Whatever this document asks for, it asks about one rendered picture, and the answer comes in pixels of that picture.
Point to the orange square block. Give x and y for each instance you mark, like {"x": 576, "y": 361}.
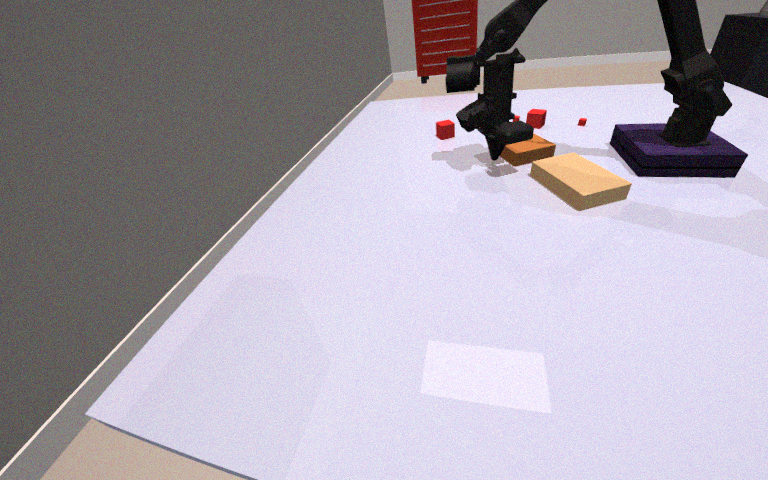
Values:
{"x": 528, "y": 151}

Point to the tan square block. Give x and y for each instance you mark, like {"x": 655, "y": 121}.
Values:
{"x": 580, "y": 182}

